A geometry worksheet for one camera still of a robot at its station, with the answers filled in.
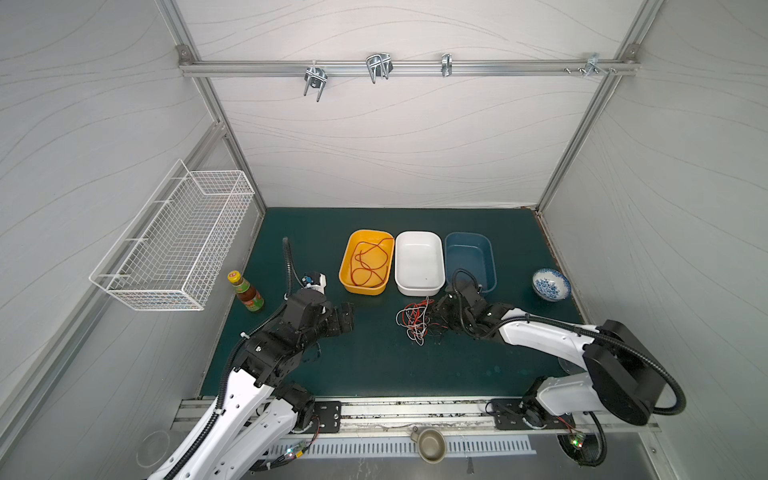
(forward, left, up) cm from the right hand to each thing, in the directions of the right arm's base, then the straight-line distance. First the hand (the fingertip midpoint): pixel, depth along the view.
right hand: (435, 299), depth 88 cm
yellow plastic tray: (+26, +21, -2) cm, 33 cm away
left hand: (-9, +25, +12) cm, 29 cm away
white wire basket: (-5, +64, +26) cm, 69 cm away
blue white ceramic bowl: (+10, -39, -6) cm, 41 cm away
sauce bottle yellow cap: (-4, +54, +4) cm, 55 cm away
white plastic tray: (+16, +5, -4) cm, 17 cm away
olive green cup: (-35, +2, -5) cm, 36 cm away
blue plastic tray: (+21, -14, -7) cm, 26 cm away
